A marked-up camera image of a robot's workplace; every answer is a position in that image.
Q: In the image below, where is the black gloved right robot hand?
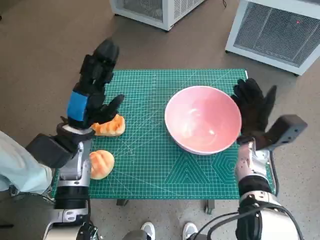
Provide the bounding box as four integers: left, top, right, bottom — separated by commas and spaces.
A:
230, 77, 278, 138

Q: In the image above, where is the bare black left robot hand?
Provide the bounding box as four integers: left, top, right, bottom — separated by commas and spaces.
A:
65, 38, 126, 130

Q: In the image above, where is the oblong toy bread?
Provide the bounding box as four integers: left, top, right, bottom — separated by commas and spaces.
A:
90, 114, 126, 137

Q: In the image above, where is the pink bowl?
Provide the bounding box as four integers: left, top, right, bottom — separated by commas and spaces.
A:
164, 85, 243, 156

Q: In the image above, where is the round toy bread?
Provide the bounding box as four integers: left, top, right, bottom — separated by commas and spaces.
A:
88, 149, 116, 180

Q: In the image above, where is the large white mesh cabinet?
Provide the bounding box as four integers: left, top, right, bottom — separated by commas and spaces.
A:
224, 0, 320, 77

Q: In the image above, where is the green cutting mat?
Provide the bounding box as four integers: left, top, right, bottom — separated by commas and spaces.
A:
51, 68, 277, 201

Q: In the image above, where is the black floor device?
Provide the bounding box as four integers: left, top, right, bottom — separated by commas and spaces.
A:
77, 221, 103, 240

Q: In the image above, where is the low white mesh cabinet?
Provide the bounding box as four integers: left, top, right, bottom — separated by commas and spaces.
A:
109, 0, 208, 32

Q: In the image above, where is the white shoe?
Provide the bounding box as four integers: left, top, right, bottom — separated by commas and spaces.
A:
140, 221, 156, 240
182, 222, 200, 240

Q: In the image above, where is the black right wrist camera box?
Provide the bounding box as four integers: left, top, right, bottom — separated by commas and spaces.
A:
259, 114, 308, 151

